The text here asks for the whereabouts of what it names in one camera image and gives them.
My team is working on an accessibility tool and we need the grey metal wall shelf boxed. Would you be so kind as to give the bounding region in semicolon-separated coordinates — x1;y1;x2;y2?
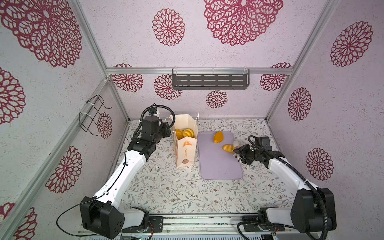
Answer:
171;69;250;90

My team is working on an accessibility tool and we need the orange round bread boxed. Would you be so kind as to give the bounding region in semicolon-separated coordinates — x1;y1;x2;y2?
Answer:
213;132;224;144

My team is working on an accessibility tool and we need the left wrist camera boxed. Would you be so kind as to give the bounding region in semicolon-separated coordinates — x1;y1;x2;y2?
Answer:
146;104;160;122

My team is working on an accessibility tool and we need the black wire wall rack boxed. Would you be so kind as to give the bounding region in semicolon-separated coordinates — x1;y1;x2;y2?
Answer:
78;95;112;137

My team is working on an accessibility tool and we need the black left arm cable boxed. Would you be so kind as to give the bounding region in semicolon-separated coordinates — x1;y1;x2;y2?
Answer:
56;103;177;238

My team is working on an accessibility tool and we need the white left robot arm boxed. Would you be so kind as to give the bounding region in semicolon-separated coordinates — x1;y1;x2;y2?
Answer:
80;115;171;240

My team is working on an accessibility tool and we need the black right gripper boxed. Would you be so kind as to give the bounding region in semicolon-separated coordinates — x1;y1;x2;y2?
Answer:
233;143;260;165

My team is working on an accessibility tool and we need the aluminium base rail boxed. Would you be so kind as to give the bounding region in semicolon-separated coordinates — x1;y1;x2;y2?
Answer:
115;213;309;240

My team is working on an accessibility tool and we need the white paper bag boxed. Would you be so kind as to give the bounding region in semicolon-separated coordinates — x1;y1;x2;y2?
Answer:
166;113;200;168

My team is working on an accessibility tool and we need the lavender plastic tray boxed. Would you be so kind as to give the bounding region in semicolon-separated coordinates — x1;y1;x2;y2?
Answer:
197;131;243;180

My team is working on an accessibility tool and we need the yellow elongated bread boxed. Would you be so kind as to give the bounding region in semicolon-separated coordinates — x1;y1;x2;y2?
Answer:
222;145;236;154

